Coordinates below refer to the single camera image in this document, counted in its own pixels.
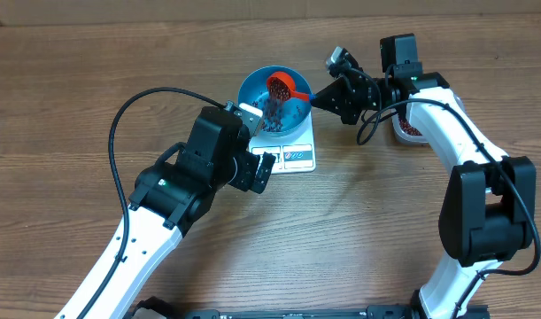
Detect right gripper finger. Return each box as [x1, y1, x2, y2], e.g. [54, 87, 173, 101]
[310, 75, 352, 105]
[310, 99, 346, 118]

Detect red beans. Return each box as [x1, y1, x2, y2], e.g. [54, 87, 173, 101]
[251, 91, 307, 133]

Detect red measuring scoop blue handle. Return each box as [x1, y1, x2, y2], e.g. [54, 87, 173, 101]
[267, 71, 315, 102]

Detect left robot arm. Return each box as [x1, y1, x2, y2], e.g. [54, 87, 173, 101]
[58, 103, 275, 318]

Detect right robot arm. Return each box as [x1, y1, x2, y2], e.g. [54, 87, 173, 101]
[310, 34, 541, 318]

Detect white digital kitchen scale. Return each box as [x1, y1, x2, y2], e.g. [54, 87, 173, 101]
[249, 113, 317, 175]

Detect blue metal bowl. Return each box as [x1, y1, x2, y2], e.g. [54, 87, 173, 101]
[238, 66, 312, 136]

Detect clear plastic bean container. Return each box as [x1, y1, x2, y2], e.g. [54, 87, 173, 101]
[391, 99, 428, 145]

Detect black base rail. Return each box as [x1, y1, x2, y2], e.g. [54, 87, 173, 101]
[123, 297, 427, 319]

